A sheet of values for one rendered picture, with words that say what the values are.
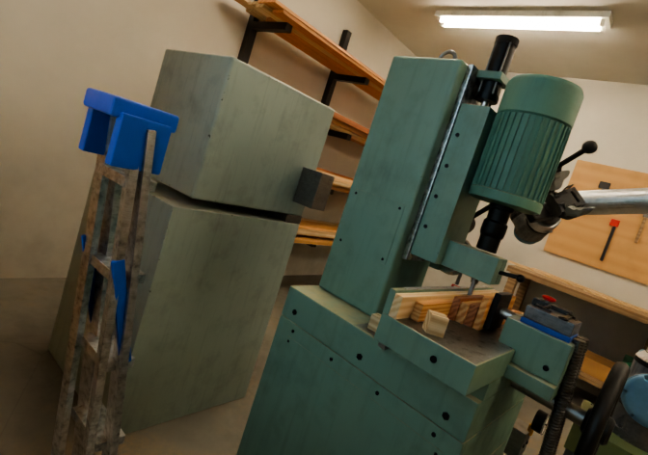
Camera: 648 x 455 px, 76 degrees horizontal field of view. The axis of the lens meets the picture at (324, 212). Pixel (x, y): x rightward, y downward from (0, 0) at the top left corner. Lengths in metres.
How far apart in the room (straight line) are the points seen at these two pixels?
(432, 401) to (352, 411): 0.22
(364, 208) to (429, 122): 0.29
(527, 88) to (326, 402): 0.91
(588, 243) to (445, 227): 3.38
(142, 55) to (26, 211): 1.13
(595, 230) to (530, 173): 3.38
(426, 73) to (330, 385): 0.85
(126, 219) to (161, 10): 2.10
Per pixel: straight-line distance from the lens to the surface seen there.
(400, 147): 1.17
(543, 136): 1.09
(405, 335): 0.87
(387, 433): 1.06
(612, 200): 1.67
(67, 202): 2.93
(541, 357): 1.02
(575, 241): 4.44
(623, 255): 4.41
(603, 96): 4.71
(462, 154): 1.13
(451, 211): 1.11
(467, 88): 1.19
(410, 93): 1.21
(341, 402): 1.12
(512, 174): 1.06
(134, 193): 1.06
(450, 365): 0.84
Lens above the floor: 1.15
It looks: 6 degrees down
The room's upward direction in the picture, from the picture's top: 18 degrees clockwise
